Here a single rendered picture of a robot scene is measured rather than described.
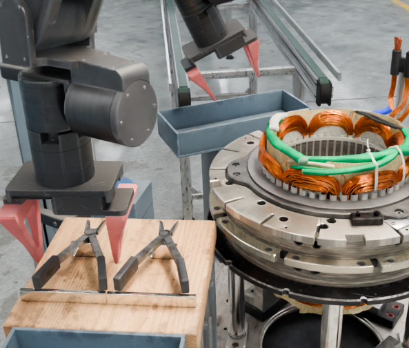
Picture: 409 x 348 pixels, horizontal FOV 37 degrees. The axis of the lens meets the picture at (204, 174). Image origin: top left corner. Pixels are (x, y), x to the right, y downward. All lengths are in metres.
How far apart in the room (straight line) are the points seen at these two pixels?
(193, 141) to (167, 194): 1.99
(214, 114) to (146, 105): 0.59
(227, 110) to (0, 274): 1.67
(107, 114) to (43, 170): 0.11
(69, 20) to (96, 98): 0.07
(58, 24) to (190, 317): 0.29
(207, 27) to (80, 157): 0.45
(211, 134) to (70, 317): 0.48
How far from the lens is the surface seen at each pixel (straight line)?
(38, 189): 0.59
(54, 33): 0.54
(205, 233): 0.72
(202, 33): 0.98
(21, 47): 0.54
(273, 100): 1.16
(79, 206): 0.59
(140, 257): 0.65
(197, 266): 0.67
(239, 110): 1.13
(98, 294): 0.63
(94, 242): 0.68
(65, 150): 0.57
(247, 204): 0.72
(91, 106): 0.51
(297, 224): 0.68
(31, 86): 0.56
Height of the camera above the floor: 1.46
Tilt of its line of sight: 28 degrees down
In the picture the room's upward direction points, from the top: 2 degrees counter-clockwise
